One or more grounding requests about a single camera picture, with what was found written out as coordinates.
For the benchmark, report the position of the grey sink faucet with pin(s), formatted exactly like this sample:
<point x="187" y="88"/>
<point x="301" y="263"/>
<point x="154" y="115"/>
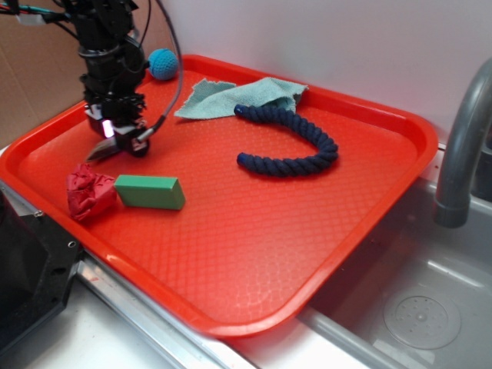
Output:
<point x="466" y="167"/>

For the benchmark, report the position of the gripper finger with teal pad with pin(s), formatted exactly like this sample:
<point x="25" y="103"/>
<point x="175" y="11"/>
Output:
<point x="104" y="149"/>
<point x="138" y="149"/>

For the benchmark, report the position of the green rectangular block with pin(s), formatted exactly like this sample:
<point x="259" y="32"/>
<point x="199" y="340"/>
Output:
<point x="150" y="192"/>

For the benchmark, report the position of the teal cloth rag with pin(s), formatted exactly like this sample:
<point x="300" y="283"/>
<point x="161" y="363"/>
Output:
<point x="217" y="99"/>

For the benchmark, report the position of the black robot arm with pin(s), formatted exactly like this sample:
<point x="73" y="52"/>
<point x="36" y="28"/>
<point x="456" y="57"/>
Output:
<point x="104" y="25"/>

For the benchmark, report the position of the crumpled red paper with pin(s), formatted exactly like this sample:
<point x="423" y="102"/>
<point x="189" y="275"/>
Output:
<point x="89" y="193"/>

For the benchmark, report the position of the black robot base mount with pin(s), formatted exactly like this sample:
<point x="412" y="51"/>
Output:
<point x="38" y="263"/>

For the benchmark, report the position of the grey sink basin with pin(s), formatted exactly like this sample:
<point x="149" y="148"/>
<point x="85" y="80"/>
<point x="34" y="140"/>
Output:
<point x="412" y="294"/>

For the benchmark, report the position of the red plastic tray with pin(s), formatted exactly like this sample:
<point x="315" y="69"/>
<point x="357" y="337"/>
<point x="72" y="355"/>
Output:
<point x="246" y="252"/>

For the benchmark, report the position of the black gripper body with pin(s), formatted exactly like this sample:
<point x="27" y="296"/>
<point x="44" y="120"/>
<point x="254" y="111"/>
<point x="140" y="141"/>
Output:
<point x="110" y="83"/>

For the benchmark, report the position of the brown cardboard sheet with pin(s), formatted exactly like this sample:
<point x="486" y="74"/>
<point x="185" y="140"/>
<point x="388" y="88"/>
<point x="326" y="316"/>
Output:
<point x="40" y="71"/>

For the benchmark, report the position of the blue crochet ball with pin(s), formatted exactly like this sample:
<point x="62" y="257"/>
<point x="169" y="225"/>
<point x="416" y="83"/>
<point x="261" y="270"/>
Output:
<point x="163" y="64"/>

